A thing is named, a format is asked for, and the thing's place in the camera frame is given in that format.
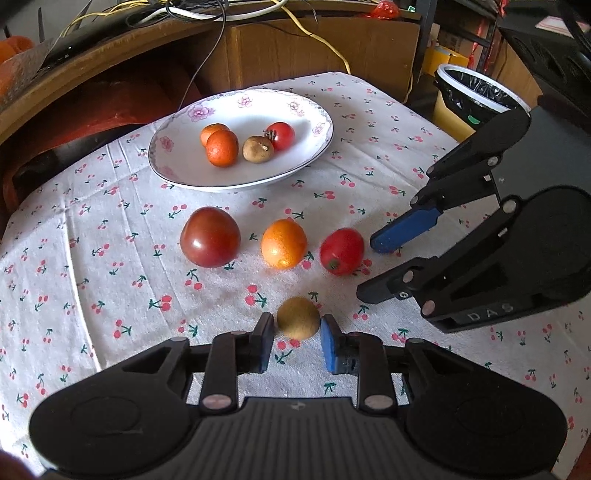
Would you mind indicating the oval red cherry tomato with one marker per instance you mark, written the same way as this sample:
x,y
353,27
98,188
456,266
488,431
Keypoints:
x,y
342,251

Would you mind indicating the small round red tomato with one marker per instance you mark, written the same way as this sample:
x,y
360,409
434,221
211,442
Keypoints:
x,y
281,135

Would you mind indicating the glass fruit dish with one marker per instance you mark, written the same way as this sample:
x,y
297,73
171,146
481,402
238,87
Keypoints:
x,y
19,71

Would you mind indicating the black wifi router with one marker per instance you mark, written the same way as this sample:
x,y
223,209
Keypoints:
x,y
89,29

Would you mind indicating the red plastic bag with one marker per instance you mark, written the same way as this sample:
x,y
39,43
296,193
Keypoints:
x,y
80,122

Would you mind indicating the yellow trash bin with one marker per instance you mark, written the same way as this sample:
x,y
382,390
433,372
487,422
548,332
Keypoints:
x,y
450,122

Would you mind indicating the tan longan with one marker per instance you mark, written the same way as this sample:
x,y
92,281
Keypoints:
x,y
257,149
298,318

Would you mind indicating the orange round tomato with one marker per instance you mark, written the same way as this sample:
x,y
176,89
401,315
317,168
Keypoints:
x,y
284,244

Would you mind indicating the rough orange mandarin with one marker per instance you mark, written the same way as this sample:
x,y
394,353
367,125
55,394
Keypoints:
x,y
221,149

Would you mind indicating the wooden curved desk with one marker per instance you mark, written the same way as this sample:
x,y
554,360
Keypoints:
x,y
331,36

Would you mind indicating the small red ornament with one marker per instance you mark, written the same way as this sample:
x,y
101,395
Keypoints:
x,y
384,10

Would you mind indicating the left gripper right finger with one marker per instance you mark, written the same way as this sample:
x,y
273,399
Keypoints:
x,y
362,355

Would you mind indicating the front orange in dish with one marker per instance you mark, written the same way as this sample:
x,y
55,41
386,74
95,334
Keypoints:
x,y
14,45

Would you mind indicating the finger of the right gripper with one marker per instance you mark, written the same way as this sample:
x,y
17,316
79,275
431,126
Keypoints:
x,y
462,176
438,276

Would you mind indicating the white floral porcelain bowl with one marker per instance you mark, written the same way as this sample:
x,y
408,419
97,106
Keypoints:
x,y
177,155

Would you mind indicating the cherry print tablecloth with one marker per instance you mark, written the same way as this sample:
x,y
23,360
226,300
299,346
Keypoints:
x,y
107,258

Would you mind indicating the small mandarin with leaf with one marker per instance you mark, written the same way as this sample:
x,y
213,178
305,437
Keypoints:
x,y
209,130

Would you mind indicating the dark red large tomato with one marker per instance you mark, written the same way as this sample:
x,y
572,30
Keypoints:
x,y
210,238

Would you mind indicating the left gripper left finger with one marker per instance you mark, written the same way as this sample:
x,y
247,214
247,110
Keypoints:
x,y
230,355

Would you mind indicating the black metal shelf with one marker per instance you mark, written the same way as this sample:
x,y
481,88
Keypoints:
x,y
463,27

